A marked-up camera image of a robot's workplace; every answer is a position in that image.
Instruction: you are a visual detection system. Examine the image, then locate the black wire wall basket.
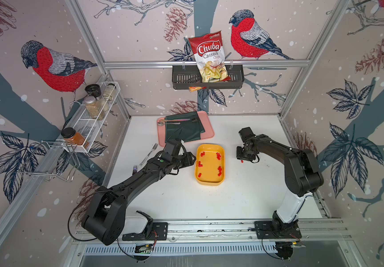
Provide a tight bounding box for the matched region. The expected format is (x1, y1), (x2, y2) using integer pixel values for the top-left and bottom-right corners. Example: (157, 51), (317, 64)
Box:
(172, 65), (244, 90)

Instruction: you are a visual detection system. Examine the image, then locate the clear spice jar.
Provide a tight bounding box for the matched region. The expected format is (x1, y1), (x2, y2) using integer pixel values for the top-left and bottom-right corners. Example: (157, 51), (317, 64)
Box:
(103, 83), (116, 101)

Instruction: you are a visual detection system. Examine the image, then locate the small silver spoon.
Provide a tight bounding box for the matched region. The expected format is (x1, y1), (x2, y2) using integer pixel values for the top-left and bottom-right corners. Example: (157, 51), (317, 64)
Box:
(157, 121), (181, 126)

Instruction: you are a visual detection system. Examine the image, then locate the aluminium horizontal frame bar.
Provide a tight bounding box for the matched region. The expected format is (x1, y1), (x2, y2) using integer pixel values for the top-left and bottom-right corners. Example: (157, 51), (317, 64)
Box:
(104, 59), (311, 70)

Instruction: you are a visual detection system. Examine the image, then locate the white wire spice rack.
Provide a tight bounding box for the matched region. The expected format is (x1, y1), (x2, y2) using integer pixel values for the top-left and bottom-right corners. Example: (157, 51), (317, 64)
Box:
(69, 81), (120, 155)

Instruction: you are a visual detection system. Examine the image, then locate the fork with white handle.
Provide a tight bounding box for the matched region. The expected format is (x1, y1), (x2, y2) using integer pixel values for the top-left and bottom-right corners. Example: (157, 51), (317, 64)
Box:
(139, 143), (159, 166)

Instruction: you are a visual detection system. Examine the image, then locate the orange spice jar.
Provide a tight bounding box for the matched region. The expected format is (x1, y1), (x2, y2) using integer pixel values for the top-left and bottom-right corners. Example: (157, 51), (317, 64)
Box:
(61, 127), (86, 146)

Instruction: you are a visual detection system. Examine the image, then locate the chrome wire holder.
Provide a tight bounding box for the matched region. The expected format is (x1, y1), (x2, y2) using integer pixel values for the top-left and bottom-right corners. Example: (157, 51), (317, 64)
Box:
(17, 139), (81, 182)

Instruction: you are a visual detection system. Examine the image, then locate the dark green cloth napkin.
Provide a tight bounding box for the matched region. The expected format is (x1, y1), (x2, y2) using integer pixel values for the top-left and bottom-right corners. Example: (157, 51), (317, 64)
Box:
(165, 111), (205, 142)

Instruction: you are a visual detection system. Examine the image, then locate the Chuba cassava chips bag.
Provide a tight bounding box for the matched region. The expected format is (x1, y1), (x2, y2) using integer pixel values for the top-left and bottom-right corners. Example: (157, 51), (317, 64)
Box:
(188, 31), (231, 83)

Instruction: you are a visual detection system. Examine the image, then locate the pink plastic tray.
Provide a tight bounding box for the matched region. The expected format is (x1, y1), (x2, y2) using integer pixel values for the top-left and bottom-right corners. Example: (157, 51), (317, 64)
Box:
(157, 111), (215, 147)

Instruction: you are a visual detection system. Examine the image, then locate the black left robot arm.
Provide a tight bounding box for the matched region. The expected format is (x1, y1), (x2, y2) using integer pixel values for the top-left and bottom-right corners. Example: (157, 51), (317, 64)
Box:
(81, 139), (196, 245)

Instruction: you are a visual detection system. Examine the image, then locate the aluminium corner frame post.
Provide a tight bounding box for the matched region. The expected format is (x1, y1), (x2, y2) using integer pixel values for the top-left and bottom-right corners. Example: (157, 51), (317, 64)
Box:
(65, 0), (131, 122)

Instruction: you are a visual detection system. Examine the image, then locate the yellow plastic storage box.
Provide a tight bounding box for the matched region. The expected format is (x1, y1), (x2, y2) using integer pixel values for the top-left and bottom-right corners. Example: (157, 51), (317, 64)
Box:
(195, 144), (226, 186)

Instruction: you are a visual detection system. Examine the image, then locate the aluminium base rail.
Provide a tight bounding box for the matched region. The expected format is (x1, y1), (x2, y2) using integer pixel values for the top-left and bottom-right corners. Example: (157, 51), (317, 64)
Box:
(73, 217), (350, 244)

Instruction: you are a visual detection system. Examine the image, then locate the silver lid spice jar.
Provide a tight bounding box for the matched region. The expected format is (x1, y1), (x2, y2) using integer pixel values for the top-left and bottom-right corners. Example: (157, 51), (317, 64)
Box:
(84, 96), (105, 120)

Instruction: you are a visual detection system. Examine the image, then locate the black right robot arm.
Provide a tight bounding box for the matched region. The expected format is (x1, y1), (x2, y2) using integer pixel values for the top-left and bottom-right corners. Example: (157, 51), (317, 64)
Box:
(236, 127), (323, 240)

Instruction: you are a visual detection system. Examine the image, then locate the long gold colourful spoon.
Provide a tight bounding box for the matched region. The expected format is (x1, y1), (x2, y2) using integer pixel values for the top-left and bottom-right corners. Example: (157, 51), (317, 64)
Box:
(158, 118), (197, 123)

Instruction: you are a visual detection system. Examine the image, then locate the black lid spice jar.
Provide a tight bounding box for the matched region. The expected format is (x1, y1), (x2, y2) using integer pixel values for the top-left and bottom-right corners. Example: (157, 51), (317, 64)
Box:
(85, 84), (102, 100)

